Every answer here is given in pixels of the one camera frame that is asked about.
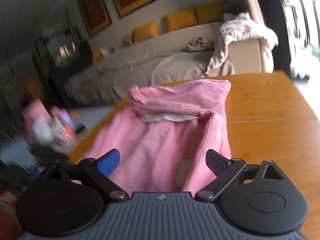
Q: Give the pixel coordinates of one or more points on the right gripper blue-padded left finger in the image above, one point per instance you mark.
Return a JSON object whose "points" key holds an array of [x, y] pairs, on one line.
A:
{"points": [[96, 175]]}

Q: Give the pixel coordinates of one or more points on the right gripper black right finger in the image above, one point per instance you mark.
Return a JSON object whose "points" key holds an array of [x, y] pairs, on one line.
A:
{"points": [[225, 170]]}

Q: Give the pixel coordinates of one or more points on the pink ribbed child's dress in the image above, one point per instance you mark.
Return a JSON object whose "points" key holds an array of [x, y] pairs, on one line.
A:
{"points": [[163, 135]]}

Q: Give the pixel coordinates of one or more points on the pink carton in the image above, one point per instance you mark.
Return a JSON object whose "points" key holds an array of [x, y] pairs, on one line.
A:
{"points": [[33, 111]]}

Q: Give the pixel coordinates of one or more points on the yellow plush toy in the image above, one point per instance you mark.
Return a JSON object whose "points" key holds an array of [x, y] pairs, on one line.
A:
{"points": [[100, 54]]}

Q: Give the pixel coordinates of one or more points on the beige covered sofa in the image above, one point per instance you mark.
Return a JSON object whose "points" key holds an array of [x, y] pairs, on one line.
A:
{"points": [[159, 60]]}

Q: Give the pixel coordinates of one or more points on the crumpled beige cloth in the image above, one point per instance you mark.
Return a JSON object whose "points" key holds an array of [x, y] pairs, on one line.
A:
{"points": [[197, 44]]}

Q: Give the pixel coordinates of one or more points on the floral pink blanket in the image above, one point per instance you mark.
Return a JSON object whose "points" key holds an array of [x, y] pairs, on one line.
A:
{"points": [[241, 27]]}

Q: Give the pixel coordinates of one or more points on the yellow cushion left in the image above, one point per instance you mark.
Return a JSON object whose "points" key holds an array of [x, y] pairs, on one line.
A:
{"points": [[145, 32]]}

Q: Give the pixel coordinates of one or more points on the yellow cushion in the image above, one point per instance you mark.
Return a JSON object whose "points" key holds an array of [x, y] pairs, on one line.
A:
{"points": [[182, 19], [210, 12], [145, 32]]}

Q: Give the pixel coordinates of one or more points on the yellow cushion middle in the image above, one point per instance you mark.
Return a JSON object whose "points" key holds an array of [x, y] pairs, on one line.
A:
{"points": [[182, 19]]}

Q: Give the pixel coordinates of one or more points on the yellow cushion right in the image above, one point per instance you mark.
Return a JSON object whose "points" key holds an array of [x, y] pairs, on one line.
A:
{"points": [[210, 12]]}

